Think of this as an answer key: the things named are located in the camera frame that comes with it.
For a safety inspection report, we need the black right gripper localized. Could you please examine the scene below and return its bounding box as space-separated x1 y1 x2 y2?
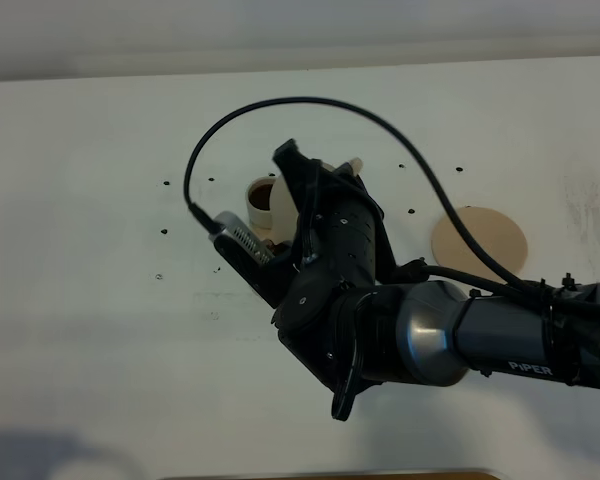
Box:
273 139 410 421

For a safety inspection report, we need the beige teapot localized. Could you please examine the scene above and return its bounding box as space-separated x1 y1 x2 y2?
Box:
265 157 364 245

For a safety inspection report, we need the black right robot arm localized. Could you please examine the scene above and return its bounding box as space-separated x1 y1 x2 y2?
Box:
273 141 600 421

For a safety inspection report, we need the beige teapot saucer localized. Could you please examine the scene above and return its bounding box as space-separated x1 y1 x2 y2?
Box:
431 206 528 283

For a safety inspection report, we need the beige near teacup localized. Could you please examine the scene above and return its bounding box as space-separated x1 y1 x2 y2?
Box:
264 239 292 256

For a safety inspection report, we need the beige teacup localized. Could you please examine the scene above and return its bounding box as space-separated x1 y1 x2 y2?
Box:
245 176 276 230
264 239 292 256

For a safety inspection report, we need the beige far teacup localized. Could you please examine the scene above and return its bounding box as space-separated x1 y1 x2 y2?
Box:
245 176 276 230

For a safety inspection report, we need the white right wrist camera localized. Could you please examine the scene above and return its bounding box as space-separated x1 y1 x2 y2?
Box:
209 211 297 309

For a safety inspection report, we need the black camera cable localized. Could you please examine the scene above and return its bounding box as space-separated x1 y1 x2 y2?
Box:
182 95 600 311

